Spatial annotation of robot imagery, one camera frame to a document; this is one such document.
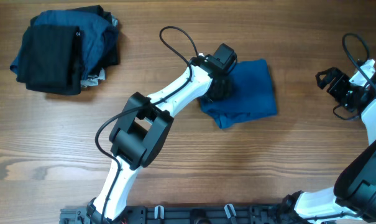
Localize blue polo shirt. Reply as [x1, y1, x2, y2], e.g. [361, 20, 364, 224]
[199, 59, 278, 129]

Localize right black cable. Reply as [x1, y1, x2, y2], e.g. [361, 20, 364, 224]
[332, 32, 376, 121]

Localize black cable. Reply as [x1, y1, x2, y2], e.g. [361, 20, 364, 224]
[94, 26, 201, 224]
[332, 32, 376, 121]

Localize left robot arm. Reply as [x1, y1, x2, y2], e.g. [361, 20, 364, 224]
[87, 44, 237, 223]

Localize left black cable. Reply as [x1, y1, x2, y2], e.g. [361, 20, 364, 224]
[94, 26, 201, 224]

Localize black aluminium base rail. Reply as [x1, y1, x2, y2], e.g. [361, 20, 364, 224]
[59, 203, 336, 224]

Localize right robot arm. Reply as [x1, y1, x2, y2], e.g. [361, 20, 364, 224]
[277, 59, 376, 223]

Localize navy blue folded garment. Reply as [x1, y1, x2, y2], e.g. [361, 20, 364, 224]
[10, 10, 119, 86]

